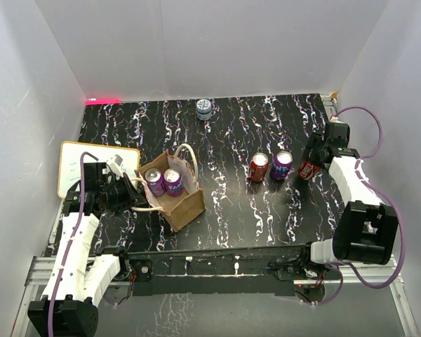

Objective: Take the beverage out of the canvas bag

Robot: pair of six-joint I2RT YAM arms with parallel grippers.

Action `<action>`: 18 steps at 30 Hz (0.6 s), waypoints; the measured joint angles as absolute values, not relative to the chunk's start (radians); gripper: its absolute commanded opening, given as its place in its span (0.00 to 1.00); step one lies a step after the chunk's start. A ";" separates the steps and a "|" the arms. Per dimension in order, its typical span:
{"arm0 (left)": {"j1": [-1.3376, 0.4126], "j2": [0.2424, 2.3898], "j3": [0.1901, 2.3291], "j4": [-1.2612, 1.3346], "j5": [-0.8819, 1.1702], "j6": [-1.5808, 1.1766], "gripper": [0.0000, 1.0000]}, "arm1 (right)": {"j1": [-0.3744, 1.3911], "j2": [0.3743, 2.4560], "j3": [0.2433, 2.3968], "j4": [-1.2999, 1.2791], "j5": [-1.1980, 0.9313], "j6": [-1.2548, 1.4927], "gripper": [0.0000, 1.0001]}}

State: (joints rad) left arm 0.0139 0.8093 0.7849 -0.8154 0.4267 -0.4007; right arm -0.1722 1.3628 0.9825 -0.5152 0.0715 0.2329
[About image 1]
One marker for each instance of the pink tape strip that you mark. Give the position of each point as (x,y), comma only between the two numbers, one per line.
(109,101)

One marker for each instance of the small whiteboard orange frame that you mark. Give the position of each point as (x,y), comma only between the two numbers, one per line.
(70,153)

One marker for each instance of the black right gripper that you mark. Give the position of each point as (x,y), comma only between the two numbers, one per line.
(314,141)

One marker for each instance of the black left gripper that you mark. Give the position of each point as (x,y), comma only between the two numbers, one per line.
(131,199)

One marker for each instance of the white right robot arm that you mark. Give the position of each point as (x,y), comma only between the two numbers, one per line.
(367,228)

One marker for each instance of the purple soda can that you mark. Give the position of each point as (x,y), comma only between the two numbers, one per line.
(172,180)
(154,178)
(281,165)

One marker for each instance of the patterned canvas tote bag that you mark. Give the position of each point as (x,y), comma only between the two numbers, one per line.
(181,210)

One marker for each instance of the blue white round jar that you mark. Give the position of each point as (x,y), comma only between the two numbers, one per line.
(204,109)

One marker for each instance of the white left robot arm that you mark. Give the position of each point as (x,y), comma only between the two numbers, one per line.
(69,304)

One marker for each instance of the red cola can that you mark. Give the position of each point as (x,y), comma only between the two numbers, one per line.
(307,170)
(258,167)

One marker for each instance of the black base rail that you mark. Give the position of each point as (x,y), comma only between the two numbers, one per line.
(267,269)

